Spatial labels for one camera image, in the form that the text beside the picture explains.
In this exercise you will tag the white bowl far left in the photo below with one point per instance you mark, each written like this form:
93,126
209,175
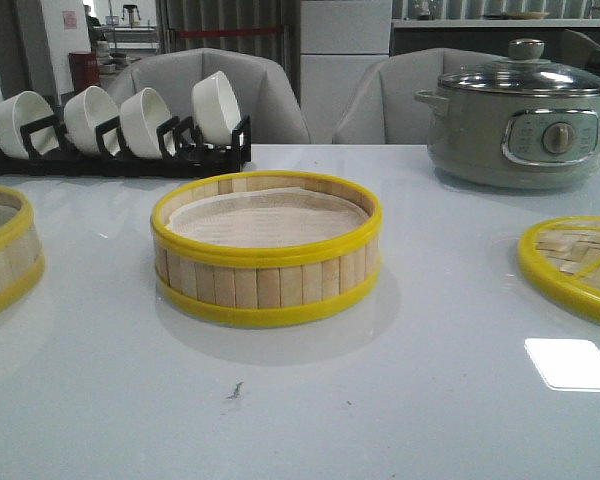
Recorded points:
21,109

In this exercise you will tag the woven bamboo steamer lid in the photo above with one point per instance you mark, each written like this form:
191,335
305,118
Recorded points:
561,258

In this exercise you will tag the grey chair right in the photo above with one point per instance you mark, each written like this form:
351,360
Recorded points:
383,108

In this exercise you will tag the glass pot lid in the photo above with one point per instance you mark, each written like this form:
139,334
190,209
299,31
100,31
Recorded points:
525,72

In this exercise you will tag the white steamer liner cloth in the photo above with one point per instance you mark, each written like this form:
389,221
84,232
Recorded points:
272,218

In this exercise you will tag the black plastic dish rack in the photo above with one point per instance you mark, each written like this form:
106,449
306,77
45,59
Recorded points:
183,153

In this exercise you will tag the bamboo steamer tray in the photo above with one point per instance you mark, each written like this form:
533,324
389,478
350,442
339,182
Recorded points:
267,287
22,259

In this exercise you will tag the red cabinet in background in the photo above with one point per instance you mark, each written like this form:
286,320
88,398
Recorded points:
84,70

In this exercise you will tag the grey chair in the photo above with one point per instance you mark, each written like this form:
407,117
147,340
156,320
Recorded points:
261,87
383,108

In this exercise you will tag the grey-green electric cooking pot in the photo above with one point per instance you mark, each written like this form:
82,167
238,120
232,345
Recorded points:
513,141

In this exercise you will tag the white refrigerator in background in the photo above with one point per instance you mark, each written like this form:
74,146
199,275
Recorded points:
339,40

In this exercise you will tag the grey chair left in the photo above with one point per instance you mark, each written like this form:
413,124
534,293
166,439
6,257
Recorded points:
261,87

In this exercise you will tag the white bowl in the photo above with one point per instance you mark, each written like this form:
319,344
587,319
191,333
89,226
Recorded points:
140,117
21,109
83,113

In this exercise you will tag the white bowl right end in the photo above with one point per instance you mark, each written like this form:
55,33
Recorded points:
215,109

